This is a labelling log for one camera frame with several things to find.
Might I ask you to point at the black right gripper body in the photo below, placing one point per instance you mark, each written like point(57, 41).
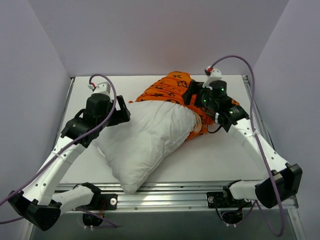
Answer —
point(191, 91)

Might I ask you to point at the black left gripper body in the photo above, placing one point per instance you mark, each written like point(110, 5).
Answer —
point(120, 111)

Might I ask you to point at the orange patterned pillowcase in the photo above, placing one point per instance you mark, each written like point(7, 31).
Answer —
point(171, 88)

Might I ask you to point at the white pillow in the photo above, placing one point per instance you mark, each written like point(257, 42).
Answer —
point(134, 149)

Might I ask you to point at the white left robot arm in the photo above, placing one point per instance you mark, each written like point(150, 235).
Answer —
point(37, 202)

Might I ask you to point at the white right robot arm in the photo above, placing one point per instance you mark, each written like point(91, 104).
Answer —
point(280, 180)

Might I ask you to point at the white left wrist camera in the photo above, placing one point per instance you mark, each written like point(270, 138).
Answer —
point(102, 88)

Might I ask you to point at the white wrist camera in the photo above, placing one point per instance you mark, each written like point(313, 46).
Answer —
point(213, 74)
point(102, 88)

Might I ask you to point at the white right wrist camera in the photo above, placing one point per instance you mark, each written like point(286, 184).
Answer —
point(213, 74)

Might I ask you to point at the aluminium table edge rail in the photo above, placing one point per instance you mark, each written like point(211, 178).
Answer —
point(65, 106)

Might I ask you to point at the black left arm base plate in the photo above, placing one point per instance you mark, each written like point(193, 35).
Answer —
point(102, 202)

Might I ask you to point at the aluminium front mounting rail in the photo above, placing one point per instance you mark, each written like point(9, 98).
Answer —
point(157, 197)

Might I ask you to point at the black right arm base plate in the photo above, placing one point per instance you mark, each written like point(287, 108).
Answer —
point(221, 200)

